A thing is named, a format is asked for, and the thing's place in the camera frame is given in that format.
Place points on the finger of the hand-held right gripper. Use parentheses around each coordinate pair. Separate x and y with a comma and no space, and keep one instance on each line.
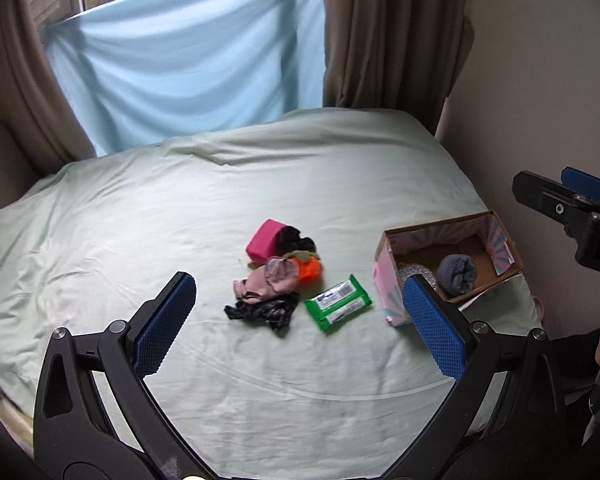
(550,202)
(587,184)

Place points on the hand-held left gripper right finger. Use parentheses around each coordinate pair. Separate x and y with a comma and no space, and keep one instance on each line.
(435,330)

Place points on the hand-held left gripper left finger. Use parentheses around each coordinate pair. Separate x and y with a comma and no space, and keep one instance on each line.
(164,327)

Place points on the clear bubble wrap piece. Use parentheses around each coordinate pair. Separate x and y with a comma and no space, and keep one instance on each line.
(416,274)

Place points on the grey rolled sock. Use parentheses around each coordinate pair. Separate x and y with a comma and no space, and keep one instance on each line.
(457,273)

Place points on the patterned cardboard box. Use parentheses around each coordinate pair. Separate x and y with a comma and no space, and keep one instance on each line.
(447,252)

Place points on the green wet wipes packet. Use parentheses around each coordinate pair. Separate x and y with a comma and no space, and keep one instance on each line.
(338,303)

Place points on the black patterned cloth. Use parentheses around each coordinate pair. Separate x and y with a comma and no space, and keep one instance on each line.
(266,312)

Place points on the pale pink cloth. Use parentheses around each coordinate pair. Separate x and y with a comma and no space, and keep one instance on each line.
(267,282)

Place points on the pink rectangular sponge block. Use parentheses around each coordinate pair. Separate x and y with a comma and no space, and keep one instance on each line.
(264,244)

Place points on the orange plush carrot toy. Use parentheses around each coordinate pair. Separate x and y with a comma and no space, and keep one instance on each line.
(306,267)

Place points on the person's dark clothing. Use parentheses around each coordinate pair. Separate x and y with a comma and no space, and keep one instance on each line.
(582,390)

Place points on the black fuzzy cloth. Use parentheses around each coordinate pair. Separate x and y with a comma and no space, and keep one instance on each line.
(296,240)

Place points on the brown curtain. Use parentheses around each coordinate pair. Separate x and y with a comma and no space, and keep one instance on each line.
(25,90)
(390,35)

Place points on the light blue window cloth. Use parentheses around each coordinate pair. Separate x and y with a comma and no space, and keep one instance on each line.
(180,70)

